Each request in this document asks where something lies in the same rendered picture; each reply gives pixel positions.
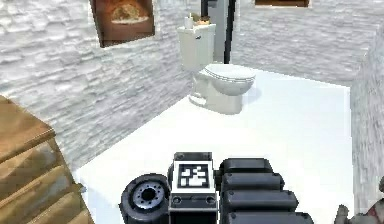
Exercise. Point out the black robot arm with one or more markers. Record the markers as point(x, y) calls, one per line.
point(240, 193)

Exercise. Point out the dark framed picture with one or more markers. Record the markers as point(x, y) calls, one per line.
point(282, 2)

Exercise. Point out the black door frame post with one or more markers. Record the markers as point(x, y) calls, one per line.
point(229, 31)

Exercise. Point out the grey and red object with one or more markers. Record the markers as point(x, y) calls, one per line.
point(361, 213)

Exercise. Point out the wooden chest of drawers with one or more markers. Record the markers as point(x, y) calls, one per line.
point(31, 173)

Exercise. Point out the brown framed picture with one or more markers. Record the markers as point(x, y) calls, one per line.
point(122, 20)

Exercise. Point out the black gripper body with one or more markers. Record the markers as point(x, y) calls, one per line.
point(146, 196)

